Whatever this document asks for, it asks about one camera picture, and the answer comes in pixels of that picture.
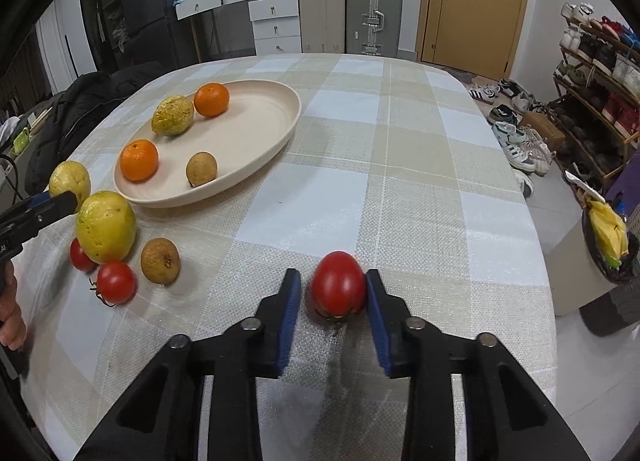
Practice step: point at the black jacket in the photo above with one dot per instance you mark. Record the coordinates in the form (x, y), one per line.
(75, 116)

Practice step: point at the red tomato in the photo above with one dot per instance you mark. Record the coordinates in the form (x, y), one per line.
(338, 286)
(80, 257)
(117, 282)

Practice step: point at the cream round plate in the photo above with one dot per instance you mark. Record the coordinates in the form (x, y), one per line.
(250, 131)

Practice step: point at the white wardrobe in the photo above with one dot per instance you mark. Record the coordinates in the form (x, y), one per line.
(65, 41)

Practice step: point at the white drawer cabinet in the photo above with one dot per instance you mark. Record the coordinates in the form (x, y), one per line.
(275, 23)

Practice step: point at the group of white sneakers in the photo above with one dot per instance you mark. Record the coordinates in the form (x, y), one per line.
(520, 146)

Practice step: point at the wooden door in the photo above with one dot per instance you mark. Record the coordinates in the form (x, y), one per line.
(475, 16)

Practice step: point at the person's left hand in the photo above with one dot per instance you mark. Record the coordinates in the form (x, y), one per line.
(10, 321)

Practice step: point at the brown longan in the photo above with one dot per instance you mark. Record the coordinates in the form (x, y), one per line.
(160, 261)
(201, 169)

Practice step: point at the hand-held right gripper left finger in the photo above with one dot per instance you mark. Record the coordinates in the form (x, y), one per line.
(290, 321)

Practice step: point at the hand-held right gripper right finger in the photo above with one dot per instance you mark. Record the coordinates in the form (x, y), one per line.
(377, 321)

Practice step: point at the beige trash bin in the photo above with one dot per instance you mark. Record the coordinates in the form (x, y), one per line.
(570, 281)

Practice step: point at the rows of assorted shoes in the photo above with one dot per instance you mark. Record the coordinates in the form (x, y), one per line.
(605, 56)

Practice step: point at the beige suitcase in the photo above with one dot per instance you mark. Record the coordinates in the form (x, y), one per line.
(322, 11)

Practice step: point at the large yellow passion fruit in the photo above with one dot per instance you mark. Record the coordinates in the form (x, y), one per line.
(106, 228)

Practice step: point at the orange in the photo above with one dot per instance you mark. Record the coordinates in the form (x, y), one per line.
(211, 100)
(139, 161)

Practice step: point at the wooden shoe rack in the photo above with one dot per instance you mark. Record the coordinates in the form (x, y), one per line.
(582, 111)

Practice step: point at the wrinkled yellow passion fruit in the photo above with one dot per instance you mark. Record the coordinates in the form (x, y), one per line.
(172, 116)

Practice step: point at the small yellow-green passion fruit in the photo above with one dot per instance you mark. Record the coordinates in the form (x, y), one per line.
(70, 178)

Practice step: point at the brown cardboard box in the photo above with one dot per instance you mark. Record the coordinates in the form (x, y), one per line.
(542, 131)

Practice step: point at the yellow plastic bag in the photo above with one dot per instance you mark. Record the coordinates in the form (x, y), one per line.
(607, 228)

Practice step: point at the wooden shelf cabinet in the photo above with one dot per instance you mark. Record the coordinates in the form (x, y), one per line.
(107, 1)

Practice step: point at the silver suitcase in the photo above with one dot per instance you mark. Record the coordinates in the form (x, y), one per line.
(360, 6)

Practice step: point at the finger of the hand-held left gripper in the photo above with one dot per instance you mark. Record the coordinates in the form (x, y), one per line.
(42, 199)
(62, 205)

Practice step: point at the green cup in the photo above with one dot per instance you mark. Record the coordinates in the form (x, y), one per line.
(20, 139)

